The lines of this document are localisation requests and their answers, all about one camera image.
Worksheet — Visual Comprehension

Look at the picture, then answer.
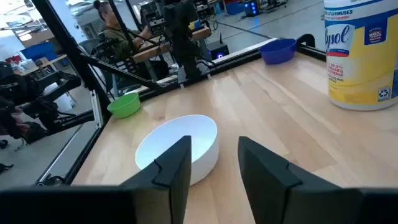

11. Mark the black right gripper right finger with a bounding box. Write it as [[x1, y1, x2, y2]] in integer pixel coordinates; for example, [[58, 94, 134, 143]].
[[237, 136, 363, 224]]

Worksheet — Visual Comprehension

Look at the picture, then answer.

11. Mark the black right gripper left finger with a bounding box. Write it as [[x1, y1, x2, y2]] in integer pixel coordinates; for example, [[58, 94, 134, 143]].
[[119, 135, 192, 224]]

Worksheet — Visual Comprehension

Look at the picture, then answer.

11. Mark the green bowl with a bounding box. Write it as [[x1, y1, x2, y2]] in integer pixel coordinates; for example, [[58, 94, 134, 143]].
[[106, 92, 142, 119]]

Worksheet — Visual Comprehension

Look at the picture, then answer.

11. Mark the white bowl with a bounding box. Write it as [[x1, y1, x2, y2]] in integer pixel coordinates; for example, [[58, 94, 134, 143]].
[[134, 114, 220, 187]]

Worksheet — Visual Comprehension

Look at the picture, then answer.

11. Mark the wooden desk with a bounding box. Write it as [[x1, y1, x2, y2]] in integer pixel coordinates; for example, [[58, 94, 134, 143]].
[[132, 26, 212, 63]]

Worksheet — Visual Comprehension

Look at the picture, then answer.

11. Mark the black box with blue light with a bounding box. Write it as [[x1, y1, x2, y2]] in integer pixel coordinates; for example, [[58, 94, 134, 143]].
[[206, 33, 230, 60]]

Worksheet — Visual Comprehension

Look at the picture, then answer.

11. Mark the purple bin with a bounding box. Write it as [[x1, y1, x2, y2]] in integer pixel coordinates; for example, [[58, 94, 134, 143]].
[[259, 38, 298, 65]]

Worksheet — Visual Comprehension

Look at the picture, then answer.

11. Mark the Lysol wipes canister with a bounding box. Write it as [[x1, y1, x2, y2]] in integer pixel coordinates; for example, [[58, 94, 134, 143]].
[[323, 0, 398, 111]]

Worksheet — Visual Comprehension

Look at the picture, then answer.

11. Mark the person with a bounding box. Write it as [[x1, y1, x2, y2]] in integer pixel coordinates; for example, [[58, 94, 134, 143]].
[[93, 0, 153, 63]]

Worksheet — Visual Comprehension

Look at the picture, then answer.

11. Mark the black machine on stand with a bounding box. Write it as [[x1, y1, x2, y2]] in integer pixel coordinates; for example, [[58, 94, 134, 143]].
[[0, 61, 94, 146]]

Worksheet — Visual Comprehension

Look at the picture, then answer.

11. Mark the blue bin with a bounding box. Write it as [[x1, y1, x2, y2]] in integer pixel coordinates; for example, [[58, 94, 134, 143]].
[[20, 41, 59, 62]]

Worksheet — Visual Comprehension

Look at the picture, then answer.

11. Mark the black table frame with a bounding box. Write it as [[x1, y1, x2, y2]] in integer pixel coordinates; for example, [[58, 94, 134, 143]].
[[30, 0, 327, 187]]

